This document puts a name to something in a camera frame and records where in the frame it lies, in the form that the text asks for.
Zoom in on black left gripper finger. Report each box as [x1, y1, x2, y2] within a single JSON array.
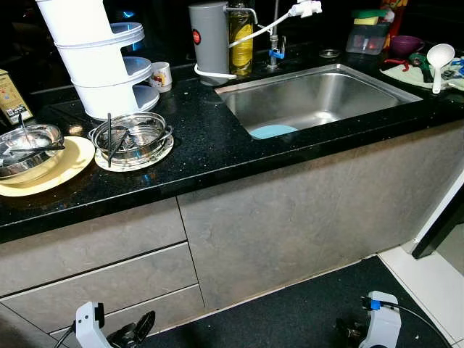
[[130, 310, 157, 339]]

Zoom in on dark chopstick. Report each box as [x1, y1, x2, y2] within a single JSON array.
[[107, 112, 114, 169], [112, 127, 146, 157], [0, 141, 66, 164]]

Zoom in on black floor mat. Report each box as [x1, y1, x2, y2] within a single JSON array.
[[138, 255, 436, 348]]

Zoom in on grey cabinet door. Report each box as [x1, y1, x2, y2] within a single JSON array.
[[178, 122, 464, 311]]

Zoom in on white patterned plate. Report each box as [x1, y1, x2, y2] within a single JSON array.
[[94, 134, 175, 173]]

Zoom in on pale yellow plate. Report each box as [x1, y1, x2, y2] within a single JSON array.
[[0, 136, 96, 198]]

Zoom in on light blue plate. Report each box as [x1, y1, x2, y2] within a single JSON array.
[[249, 124, 299, 140]]

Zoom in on wide steel bowl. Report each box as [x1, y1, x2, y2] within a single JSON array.
[[0, 123, 66, 178]]

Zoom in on stainless steel sink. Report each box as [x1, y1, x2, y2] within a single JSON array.
[[215, 64, 423, 140]]

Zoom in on white printed mug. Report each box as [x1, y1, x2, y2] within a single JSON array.
[[149, 62, 173, 93]]

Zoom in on light green cloth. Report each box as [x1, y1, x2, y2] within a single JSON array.
[[381, 59, 464, 91]]

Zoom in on yellow tea box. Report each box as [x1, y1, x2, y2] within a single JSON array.
[[0, 69, 33, 125]]

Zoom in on white tiered plastic container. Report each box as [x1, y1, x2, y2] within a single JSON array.
[[35, 0, 160, 121]]

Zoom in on chrome faucet with blue clip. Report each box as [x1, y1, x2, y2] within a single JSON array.
[[228, 0, 287, 70]]

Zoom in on clear plastic container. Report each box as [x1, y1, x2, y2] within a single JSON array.
[[346, 24, 392, 56]]

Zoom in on grey cylinder canister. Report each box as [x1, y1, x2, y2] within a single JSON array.
[[188, 1, 231, 86]]

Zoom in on white ladle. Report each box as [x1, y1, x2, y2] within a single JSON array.
[[426, 43, 456, 95]]

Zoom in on yellow oil bottle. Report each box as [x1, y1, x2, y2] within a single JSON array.
[[227, 0, 254, 77]]

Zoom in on yellow green sponge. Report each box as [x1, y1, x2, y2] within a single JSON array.
[[353, 9, 390, 26]]

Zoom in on white faucet diverter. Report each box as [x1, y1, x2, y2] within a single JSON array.
[[289, 0, 323, 19]]

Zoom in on red yellow packet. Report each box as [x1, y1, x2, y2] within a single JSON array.
[[384, 0, 410, 33]]

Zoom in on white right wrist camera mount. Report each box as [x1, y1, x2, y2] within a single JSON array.
[[360, 291, 402, 348]]

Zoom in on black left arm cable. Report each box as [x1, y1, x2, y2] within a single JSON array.
[[54, 326, 77, 348]]

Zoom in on black door frame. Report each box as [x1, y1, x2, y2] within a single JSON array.
[[412, 185, 464, 260]]

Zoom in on steel pot with handles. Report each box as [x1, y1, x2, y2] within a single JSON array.
[[88, 112, 175, 164]]

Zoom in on red handled tool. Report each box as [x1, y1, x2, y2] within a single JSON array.
[[384, 57, 413, 72]]

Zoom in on dark green handled tool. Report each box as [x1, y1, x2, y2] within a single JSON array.
[[408, 52, 434, 82]]

